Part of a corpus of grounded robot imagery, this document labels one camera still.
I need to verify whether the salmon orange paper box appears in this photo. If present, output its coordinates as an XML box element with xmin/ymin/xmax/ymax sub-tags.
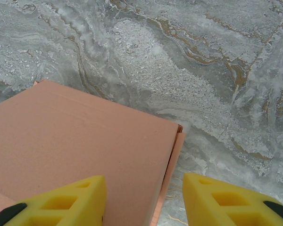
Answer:
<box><xmin>0</xmin><ymin>79</ymin><xmax>187</xmax><ymax>226</ymax></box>

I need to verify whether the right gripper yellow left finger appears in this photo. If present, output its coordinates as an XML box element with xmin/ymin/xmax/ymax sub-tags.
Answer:
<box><xmin>0</xmin><ymin>175</ymin><xmax>108</xmax><ymax>226</ymax></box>

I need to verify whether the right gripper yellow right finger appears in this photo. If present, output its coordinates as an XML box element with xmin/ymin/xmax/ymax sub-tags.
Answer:
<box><xmin>182</xmin><ymin>173</ymin><xmax>283</xmax><ymax>226</ymax></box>

